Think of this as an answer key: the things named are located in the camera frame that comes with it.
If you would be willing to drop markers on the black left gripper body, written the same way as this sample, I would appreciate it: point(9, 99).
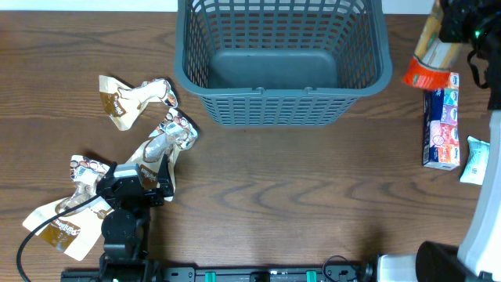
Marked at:
point(153, 197)

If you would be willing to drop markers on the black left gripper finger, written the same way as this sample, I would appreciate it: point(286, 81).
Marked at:
point(164, 182)
point(110, 172)

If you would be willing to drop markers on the orange cracker sleeve package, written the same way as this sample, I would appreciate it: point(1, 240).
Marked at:
point(432, 59)

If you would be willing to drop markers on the colourful tissue pack box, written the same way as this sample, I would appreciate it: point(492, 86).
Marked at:
point(441, 146)

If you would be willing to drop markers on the light teal tissue packet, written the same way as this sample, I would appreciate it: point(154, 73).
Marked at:
point(475, 169)

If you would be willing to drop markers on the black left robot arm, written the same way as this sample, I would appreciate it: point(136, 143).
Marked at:
point(126, 228)

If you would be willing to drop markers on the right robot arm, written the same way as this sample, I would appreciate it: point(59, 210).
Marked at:
point(478, 256)

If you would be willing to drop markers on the tan snack pouch middle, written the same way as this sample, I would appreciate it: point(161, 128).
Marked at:
point(174, 134)

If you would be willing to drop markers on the tan snack pouch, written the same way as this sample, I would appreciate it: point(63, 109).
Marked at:
point(123, 104)
point(76, 233)
point(174, 134)

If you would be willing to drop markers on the tan snack pouch lower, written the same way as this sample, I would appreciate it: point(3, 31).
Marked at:
point(76, 233)

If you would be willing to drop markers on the tan snack pouch upper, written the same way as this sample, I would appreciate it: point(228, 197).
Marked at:
point(123, 104)

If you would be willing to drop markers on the grey plastic basket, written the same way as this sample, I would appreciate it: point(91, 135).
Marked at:
point(256, 63)

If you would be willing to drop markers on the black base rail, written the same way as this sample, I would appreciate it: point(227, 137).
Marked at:
point(342, 273)

